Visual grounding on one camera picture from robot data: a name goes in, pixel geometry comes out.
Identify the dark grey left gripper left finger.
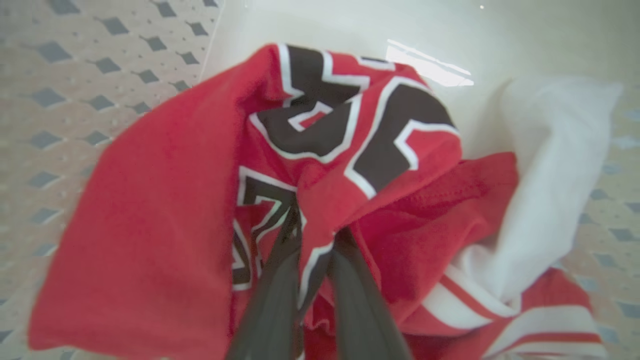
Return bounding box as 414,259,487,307
226,200,304,360

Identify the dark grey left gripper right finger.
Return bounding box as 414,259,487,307
327,227,413,360

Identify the red jersey with black numbers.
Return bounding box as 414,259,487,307
27,42,608,360

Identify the white garment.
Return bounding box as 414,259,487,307
450,75,625,306

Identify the cream perforated laundry basket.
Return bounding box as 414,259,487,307
0,0,640,360

